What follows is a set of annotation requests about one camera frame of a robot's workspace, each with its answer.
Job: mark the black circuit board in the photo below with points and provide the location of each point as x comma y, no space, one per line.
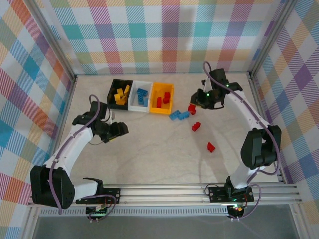
236,209
97,211

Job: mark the aluminium frame leg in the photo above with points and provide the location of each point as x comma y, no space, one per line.
29,221
297,221

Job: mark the yellow plastic bin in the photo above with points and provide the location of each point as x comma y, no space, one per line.
159,110

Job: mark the aluminium mounting rail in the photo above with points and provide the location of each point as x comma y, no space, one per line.
162,194

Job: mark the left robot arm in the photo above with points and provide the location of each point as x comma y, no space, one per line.
71,144

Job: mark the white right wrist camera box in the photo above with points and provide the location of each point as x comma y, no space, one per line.
207,84

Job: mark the aluminium side frame rail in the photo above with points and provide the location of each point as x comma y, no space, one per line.
72,87
258,99

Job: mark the aluminium frame post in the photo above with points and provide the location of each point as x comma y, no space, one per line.
55,42
273,37

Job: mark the black plastic bin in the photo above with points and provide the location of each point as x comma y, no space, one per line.
112,99

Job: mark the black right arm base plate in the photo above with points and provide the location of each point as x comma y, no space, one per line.
216,194

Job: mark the red lego brick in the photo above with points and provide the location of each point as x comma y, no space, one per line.
211,147
196,126
167,95
159,105
159,99
166,100
192,110

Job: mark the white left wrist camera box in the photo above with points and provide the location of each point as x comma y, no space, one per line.
111,115

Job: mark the blue lego brick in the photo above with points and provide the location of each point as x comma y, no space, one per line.
184,115
145,101
141,98
142,91
175,114

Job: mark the white plastic bin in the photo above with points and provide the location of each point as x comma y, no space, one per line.
139,109

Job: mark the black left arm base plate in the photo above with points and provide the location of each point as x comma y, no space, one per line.
84,199

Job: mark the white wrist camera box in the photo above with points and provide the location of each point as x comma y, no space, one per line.
207,84
111,115

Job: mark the plaid backdrop cloth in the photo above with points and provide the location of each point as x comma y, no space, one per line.
20,99
162,37
299,99

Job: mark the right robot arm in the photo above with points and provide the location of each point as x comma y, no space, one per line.
246,110

